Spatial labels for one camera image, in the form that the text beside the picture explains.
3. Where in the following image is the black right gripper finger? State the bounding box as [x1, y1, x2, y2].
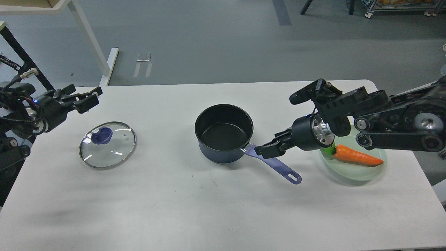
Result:
[254, 138, 296, 159]
[274, 128, 292, 142]

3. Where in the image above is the pale green plate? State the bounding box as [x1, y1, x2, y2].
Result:
[320, 127, 387, 182]

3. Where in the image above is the white table frame leg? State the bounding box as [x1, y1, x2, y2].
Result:
[0, 0, 119, 87]

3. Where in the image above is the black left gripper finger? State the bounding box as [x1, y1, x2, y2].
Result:
[53, 84, 76, 103]
[63, 87, 102, 114]

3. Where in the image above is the glass lid with purple knob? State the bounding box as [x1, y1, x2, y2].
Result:
[78, 121, 137, 169]

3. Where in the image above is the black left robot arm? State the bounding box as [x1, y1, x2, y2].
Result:
[0, 67, 102, 206]

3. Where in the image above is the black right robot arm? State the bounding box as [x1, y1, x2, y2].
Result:
[255, 76, 446, 159]

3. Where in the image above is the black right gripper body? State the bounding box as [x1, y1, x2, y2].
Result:
[291, 115, 334, 151]

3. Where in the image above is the black metal rack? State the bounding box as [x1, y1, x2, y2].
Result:
[0, 26, 54, 93]

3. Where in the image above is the orange toy carrot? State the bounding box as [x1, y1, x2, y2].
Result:
[320, 143, 384, 167]

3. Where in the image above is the blue saucepan with purple handle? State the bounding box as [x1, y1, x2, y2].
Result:
[194, 104, 302, 184]

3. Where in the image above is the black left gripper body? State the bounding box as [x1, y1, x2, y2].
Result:
[35, 95, 75, 133]

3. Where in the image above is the metal wheeled cart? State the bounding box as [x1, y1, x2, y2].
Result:
[364, 0, 445, 19]

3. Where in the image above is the black stand leg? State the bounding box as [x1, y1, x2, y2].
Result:
[300, 0, 313, 15]

